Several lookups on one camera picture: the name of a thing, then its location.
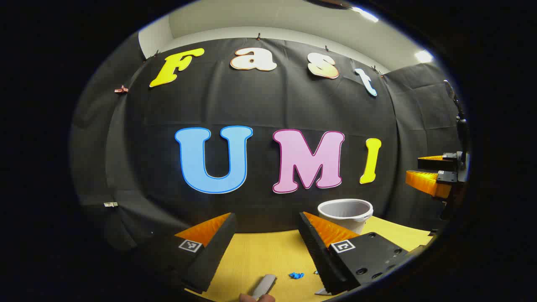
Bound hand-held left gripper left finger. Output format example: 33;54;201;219
143;212;237;294

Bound yellow wooden desktop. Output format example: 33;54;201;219
185;216;435;302

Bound black backdrop cloth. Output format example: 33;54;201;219
69;31;466;252

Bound small grey broom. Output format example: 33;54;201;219
251;274;277;299

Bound white ribbed garbage bin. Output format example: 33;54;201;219
317;199;374;234

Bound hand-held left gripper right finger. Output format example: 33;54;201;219
298;211;410;296

